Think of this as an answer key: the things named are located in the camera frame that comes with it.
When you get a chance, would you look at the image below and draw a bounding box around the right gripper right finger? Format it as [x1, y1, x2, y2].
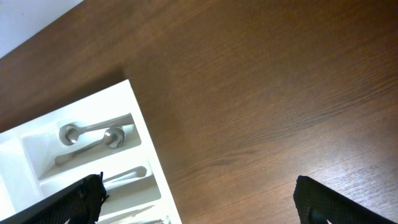
[293, 175, 394, 224]

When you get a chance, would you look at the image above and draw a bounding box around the white cutlery tray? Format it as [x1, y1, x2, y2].
[1, 80, 181, 223]

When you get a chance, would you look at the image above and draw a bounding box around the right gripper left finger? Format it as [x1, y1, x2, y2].
[1, 172, 109, 224]

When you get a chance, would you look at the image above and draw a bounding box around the metal fork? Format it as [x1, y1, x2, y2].
[96, 205, 155, 224]
[103, 166, 147, 184]

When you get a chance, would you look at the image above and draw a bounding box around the large spoon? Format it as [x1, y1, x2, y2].
[55, 126, 126, 166]
[58, 114, 134, 146]

